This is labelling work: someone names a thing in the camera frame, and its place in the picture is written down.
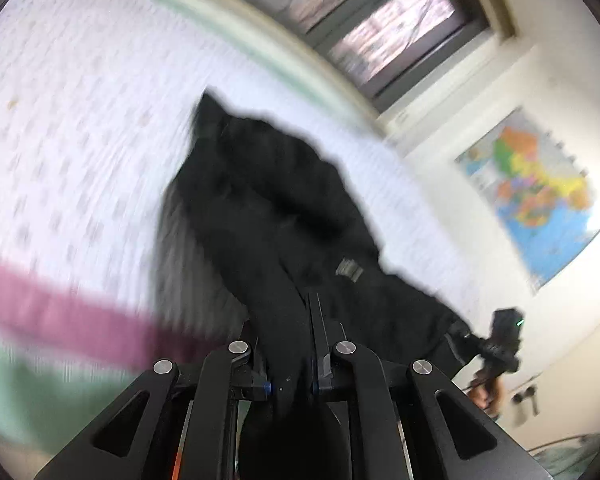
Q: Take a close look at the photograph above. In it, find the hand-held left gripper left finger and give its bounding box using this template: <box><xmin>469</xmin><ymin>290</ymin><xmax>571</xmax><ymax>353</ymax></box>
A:
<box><xmin>32</xmin><ymin>327</ymin><xmax>273</xmax><ymax>480</ymax></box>

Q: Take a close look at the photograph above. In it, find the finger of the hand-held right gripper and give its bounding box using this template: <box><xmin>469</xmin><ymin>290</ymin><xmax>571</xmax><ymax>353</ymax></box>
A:
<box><xmin>449</xmin><ymin>331</ymin><xmax>487</xmax><ymax>357</ymax></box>

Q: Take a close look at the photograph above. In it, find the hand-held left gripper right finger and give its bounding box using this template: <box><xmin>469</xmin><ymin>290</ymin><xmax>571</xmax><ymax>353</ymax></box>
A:
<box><xmin>307</xmin><ymin>290</ymin><xmax>551</xmax><ymax>480</ymax></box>

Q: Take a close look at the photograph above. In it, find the black hooded jacket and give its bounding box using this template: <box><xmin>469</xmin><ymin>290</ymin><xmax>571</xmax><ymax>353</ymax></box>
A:
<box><xmin>157</xmin><ymin>91</ymin><xmax>481</xmax><ymax>411</ymax></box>

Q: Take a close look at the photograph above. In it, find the person's right hand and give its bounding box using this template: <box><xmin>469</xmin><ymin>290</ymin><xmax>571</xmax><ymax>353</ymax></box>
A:
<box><xmin>468</xmin><ymin>372</ymin><xmax>506</xmax><ymax>417</ymax></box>

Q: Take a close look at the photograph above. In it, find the pale green cloth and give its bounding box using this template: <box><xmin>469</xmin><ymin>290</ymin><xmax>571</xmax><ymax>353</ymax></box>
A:
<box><xmin>535</xmin><ymin>432</ymin><xmax>600</xmax><ymax>479</ymax></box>

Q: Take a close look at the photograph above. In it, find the floral bedspread with pink border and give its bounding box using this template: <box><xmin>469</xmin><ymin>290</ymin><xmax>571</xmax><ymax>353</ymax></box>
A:
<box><xmin>0</xmin><ymin>0</ymin><xmax>486</xmax><ymax>376</ymax></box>

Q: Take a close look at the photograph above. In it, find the beige windowsill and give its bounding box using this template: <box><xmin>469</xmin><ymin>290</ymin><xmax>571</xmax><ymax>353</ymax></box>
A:
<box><xmin>187</xmin><ymin>0</ymin><xmax>396</xmax><ymax>136</ymax></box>

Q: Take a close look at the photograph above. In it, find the grey framed window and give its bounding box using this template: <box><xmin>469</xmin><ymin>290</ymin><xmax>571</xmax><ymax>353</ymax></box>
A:
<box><xmin>212</xmin><ymin>0</ymin><xmax>491</xmax><ymax>111</ymax></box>

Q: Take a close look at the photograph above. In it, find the metal door handle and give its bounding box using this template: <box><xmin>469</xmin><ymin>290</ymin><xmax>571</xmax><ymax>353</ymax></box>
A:
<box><xmin>512</xmin><ymin>382</ymin><xmax>540</xmax><ymax>416</ymax></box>

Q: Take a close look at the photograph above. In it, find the colourful wall map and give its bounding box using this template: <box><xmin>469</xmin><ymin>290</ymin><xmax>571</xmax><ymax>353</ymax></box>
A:
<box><xmin>455</xmin><ymin>107</ymin><xmax>600</xmax><ymax>295</ymax></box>

